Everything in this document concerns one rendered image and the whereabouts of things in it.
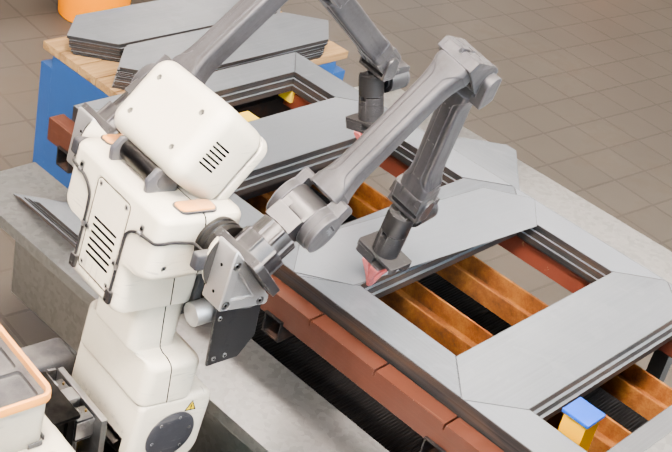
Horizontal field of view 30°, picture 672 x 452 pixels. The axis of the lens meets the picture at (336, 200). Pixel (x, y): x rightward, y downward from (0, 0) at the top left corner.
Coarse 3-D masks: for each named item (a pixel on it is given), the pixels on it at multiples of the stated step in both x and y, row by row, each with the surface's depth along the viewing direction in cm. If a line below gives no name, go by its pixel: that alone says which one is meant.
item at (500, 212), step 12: (468, 192) 299; (480, 192) 300; (480, 204) 295; (492, 204) 296; (504, 204) 297; (492, 216) 291; (504, 216) 292; (516, 216) 293; (516, 228) 289; (528, 228) 290
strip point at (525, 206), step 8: (496, 192) 301; (504, 192) 302; (504, 200) 299; (512, 200) 299; (520, 200) 300; (528, 200) 301; (512, 208) 296; (520, 208) 297; (528, 208) 298; (528, 216) 294; (536, 224) 292
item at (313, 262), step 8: (304, 256) 261; (312, 256) 262; (320, 256) 263; (304, 264) 259; (312, 264) 260; (320, 264) 260; (328, 264) 261; (312, 272) 257; (320, 272) 258; (328, 272) 258; (336, 272) 259; (336, 280) 256; (344, 280) 257
